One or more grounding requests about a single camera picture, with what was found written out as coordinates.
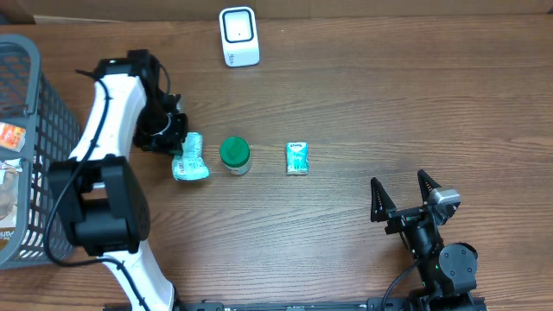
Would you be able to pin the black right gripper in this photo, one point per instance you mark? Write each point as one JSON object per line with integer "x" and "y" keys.
{"x": 382, "y": 207}

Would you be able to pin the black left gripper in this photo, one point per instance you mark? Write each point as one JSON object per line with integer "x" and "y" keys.
{"x": 171, "y": 146}

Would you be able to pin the teal wipes pouch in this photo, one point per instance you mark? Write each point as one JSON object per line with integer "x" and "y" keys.
{"x": 190, "y": 166}

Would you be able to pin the green lid jar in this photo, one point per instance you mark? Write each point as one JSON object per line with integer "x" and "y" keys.
{"x": 235, "y": 154}

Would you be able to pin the teal tissue pack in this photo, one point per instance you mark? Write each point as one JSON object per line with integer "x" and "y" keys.
{"x": 297, "y": 158}

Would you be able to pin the brown white snack bag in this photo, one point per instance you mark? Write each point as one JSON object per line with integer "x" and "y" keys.
{"x": 10, "y": 173}

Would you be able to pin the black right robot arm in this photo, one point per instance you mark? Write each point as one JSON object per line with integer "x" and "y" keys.
{"x": 447, "y": 272}

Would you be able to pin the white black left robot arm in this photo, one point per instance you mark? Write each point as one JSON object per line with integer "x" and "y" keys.
{"x": 101, "y": 214}

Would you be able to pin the white barcode scanner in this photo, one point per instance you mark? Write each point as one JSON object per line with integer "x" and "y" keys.
{"x": 238, "y": 31}

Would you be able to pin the dark mesh basket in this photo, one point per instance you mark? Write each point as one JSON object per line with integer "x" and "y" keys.
{"x": 28, "y": 100}

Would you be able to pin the orange packet in basket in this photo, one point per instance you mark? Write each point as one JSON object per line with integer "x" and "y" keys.
{"x": 12, "y": 137}

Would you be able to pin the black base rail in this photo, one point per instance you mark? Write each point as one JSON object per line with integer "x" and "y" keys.
{"x": 302, "y": 306}

